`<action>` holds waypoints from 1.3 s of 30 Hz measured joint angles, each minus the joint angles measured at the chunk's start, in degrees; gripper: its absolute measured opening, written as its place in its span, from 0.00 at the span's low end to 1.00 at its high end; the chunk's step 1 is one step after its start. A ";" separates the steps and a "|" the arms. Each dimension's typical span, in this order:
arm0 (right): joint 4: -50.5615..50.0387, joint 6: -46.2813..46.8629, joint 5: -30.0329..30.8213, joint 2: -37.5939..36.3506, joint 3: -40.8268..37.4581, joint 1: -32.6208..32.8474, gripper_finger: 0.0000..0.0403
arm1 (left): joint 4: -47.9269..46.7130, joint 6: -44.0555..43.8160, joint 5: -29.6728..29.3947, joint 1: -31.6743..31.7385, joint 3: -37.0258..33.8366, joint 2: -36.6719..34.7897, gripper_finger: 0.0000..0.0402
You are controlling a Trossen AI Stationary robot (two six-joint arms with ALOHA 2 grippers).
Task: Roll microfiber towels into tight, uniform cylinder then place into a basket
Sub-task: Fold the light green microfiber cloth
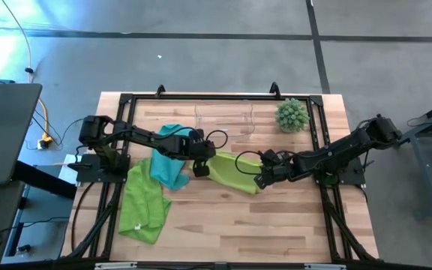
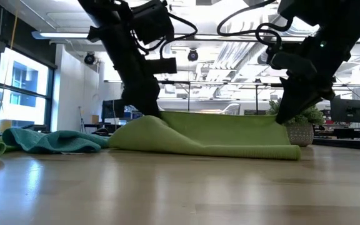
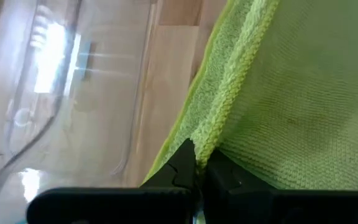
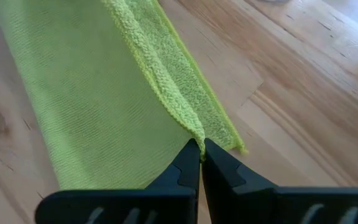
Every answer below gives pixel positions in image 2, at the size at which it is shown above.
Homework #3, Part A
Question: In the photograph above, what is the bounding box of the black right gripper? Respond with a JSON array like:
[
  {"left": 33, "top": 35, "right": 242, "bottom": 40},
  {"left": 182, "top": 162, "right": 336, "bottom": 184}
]
[{"left": 275, "top": 36, "right": 353, "bottom": 125}]

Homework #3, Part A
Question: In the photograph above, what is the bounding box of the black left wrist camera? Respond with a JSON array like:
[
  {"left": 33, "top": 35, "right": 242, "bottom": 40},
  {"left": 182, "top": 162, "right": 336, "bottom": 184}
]
[{"left": 145, "top": 57, "right": 178, "bottom": 75}]

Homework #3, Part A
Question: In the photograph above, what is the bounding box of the black overhead camera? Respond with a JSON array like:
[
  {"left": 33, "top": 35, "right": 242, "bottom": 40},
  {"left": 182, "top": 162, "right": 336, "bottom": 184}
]
[{"left": 187, "top": 49, "right": 199, "bottom": 63}]

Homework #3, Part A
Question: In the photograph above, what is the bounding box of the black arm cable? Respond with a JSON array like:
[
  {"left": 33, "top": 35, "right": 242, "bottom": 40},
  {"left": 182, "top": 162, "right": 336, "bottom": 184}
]
[
  {"left": 129, "top": 12, "right": 199, "bottom": 60},
  {"left": 216, "top": 0, "right": 293, "bottom": 48}
]

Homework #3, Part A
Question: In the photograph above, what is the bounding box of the large black monitor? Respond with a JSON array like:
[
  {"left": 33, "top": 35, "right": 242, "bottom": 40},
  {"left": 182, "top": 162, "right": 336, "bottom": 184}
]
[{"left": 329, "top": 98, "right": 360, "bottom": 124}]

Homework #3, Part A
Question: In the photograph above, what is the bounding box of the yellow box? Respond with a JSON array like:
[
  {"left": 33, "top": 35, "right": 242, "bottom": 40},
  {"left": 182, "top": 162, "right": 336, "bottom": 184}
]
[{"left": 0, "top": 120, "right": 13, "bottom": 134}]

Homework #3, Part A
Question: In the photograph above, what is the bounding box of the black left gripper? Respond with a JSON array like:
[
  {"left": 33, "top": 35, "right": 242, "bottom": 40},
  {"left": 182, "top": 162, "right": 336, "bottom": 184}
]
[{"left": 111, "top": 37, "right": 163, "bottom": 118}]

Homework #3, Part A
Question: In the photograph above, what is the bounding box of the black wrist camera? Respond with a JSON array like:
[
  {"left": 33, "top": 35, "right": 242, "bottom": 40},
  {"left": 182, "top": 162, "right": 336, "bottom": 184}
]
[
  {"left": 145, "top": 57, "right": 178, "bottom": 75},
  {"left": 267, "top": 51, "right": 318, "bottom": 79}
]

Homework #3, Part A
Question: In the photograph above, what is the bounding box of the teal microfiber towel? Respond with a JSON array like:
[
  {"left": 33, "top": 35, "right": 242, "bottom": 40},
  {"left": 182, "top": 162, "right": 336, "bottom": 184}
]
[{"left": 1, "top": 127, "right": 111, "bottom": 154}]

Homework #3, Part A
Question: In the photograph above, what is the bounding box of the ceiling light bar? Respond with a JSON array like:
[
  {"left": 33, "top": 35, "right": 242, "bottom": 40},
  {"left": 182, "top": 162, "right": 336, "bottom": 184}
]
[{"left": 31, "top": 30, "right": 89, "bottom": 40}]

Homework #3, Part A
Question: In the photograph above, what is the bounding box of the green potted plant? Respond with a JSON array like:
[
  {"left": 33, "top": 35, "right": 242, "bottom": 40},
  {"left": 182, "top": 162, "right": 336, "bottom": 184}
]
[{"left": 266, "top": 99, "right": 326, "bottom": 148}]

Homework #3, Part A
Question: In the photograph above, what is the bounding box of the lime green microfiber towel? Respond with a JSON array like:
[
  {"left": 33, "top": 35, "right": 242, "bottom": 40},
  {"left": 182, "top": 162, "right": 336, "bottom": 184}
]
[{"left": 107, "top": 111, "right": 302, "bottom": 161}]

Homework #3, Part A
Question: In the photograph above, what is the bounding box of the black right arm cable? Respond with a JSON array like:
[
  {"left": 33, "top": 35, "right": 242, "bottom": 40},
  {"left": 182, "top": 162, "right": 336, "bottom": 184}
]
[{"left": 216, "top": 0, "right": 293, "bottom": 48}]

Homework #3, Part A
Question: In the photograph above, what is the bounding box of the small black monitor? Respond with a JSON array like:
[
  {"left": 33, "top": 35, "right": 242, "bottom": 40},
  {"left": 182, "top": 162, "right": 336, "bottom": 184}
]
[{"left": 101, "top": 99, "right": 126, "bottom": 119}]

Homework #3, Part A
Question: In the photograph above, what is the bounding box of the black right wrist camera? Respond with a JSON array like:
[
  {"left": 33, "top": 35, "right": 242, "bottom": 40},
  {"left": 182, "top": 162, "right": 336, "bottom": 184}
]
[{"left": 267, "top": 51, "right": 318, "bottom": 79}]

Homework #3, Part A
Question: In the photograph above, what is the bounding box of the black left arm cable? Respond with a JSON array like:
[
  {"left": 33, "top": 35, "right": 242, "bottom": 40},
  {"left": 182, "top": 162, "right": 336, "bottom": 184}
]
[{"left": 129, "top": 12, "right": 199, "bottom": 60}]

